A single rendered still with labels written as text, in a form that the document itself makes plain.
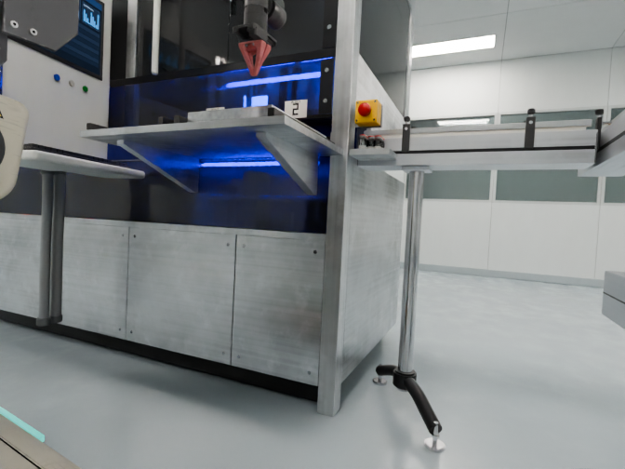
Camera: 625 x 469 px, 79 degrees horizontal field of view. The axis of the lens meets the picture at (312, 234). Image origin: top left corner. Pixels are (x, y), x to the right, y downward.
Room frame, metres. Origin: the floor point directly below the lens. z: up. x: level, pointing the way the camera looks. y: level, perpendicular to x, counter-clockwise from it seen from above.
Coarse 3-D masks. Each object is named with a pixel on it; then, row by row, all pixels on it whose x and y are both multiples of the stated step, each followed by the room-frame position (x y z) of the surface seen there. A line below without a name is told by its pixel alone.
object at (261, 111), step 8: (272, 104) 0.92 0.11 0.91; (200, 112) 1.01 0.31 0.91; (208, 112) 0.99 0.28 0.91; (216, 112) 0.98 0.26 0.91; (224, 112) 0.97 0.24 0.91; (232, 112) 0.96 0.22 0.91; (240, 112) 0.95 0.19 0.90; (248, 112) 0.94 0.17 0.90; (256, 112) 0.93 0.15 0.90; (264, 112) 0.92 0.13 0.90; (192, 120) 1.02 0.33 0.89; (200, 120) 1.00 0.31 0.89; (208, 120) 0.99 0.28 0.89; (312, 128) 1.13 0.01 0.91
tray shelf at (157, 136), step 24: (216, 120) 0.95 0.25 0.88; (240, 120) 0.92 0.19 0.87; (264, 120) 0.89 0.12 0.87; (288, 120) 0.89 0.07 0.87; (144, 144) 1.23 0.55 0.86; (168, 144) 1.20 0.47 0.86; (192, 144) 1.18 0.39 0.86; (216, 144) 1.16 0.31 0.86; (240, 144) 1.14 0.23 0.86; (312, 144) 1.09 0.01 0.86
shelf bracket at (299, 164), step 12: (264, 132) 0.96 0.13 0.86; (264, 144) 1.00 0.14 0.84; (276, 144) 1.01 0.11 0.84; (288, 144) 1.07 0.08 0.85; (276, 156) 1.05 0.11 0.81; (288, 156) 1.07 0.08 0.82; (300, 156) 1.15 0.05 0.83; (312, 156) 1.23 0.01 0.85; (288, 168) 1.11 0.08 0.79; (300, 168) 1.15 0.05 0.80; (312, 168) 1.23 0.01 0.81; (300, 180) 1.16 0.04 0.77; (312, 180) 1.23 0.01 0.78; (312, 192) 1.24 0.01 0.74
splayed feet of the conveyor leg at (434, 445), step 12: (384, 372) 1.43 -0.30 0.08; (396, 372) 1.29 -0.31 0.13; (384, 384) 1.50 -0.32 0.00; (396, 384) 1.28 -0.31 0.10; (408, 384) 1.23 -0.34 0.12; (420, 396) 1.17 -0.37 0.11; (420, 408) 1.15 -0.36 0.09; (432, 420) 1.10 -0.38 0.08; (432, 432) 1.09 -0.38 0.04; (432, 444) 1.08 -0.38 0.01; (444, 444) 1.09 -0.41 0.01
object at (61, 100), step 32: (96, 0) 1.53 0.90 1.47; (96, 32) 1.53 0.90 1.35; (32, 64) 1.29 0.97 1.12; (64, 64) 1.41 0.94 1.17; (96, 64) 1.54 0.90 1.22; (32, 96) 1.29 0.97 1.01; (64, 96) 1.41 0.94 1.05; (96, 96) 1.55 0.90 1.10; (32, 128) 1.30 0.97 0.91; (64, 128) 1.41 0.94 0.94
